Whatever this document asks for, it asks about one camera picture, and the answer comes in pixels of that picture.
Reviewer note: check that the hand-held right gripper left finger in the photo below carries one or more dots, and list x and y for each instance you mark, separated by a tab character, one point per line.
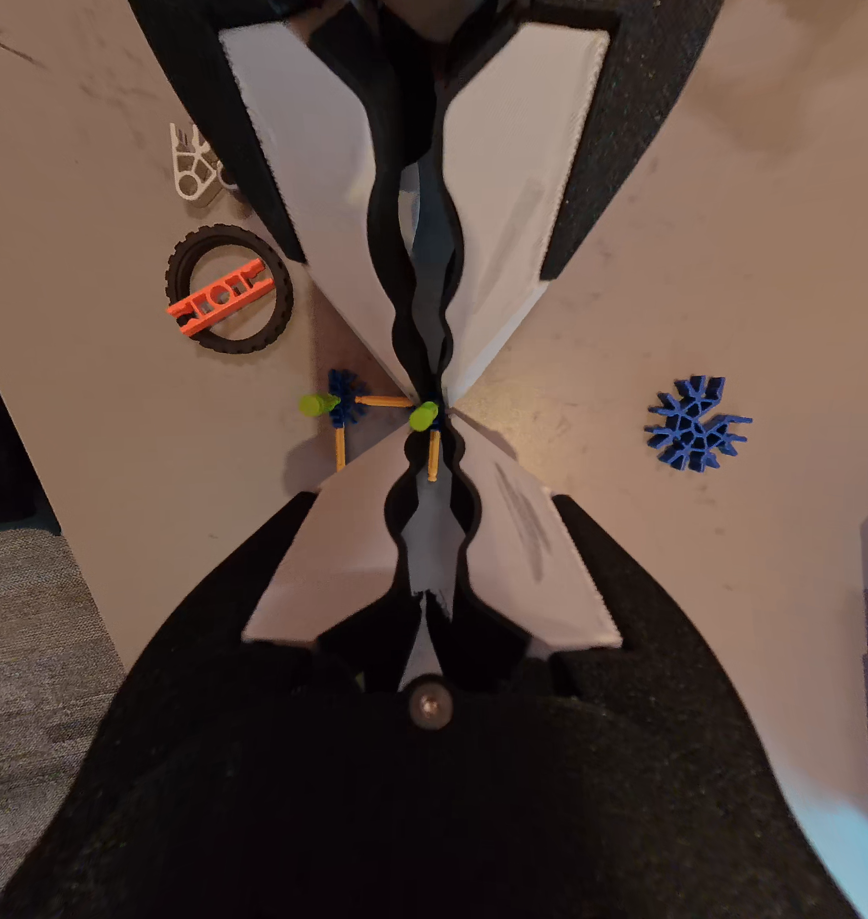
319	574

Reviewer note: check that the black rubber tyre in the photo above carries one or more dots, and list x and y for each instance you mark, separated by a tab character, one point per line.
176	276

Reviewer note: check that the blue double snowflake connector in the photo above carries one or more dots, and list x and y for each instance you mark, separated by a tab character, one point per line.
696	423

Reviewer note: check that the orange flat ladder connector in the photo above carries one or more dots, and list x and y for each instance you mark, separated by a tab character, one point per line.
222	298

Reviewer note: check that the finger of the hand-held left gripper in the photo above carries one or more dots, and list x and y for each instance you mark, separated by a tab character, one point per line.
527	143
304	143

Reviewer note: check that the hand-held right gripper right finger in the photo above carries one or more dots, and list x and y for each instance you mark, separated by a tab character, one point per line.
541	567

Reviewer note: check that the grey short tube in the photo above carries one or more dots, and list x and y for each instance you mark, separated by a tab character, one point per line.
229	176

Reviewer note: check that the pale grey wedge connector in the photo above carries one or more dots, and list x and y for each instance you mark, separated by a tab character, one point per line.
179	169

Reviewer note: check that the short orange rod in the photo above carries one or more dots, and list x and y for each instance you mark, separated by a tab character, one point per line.
383	402
340	449
434	456

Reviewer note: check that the lime green rod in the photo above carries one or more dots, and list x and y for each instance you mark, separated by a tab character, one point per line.
317	404
424	415

